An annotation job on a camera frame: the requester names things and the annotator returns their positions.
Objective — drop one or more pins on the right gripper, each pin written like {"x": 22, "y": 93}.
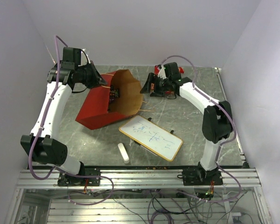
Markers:
{"x": 147, "y": 88}

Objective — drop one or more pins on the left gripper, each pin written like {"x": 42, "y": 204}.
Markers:
{"x": 97, "y": 79}

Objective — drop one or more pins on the red paper bag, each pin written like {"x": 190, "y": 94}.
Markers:
{"x": 96, "y": 112}

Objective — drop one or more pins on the red candy snack bag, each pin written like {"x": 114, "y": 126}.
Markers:
{"x": 181, "y": 70}

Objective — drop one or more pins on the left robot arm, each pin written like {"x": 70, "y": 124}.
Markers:
{"x": 42, "y": 144}

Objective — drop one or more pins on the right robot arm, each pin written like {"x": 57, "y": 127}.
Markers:
{"x": 217, "y": 115}

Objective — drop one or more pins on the dark snack packets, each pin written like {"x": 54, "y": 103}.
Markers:
{"x": 114, "y": 93}

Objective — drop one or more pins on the white marker eraser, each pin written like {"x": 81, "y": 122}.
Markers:
{"x": 123, "y": 152}

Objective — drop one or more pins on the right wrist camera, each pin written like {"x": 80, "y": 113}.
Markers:
{"x": 161, "y": 73}

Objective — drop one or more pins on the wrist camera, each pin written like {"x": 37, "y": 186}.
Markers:
{"x": 161, "y": 73}
{"x": 86, "y": 56}

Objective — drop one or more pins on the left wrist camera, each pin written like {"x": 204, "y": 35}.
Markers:
{"x": 86, "y": 56}

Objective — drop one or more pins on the small whiteboard orange frame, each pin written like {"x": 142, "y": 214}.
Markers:
{"x": 155, "y": 139}

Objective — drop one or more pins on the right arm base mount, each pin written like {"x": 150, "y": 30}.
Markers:
{"x": 197, "y": 176}

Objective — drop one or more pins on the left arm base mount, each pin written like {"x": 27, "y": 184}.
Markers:
{"x": 81, "y": 178}

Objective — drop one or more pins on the aluminium rail frame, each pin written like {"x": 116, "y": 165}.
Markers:
{"x": 158, "y": 195}

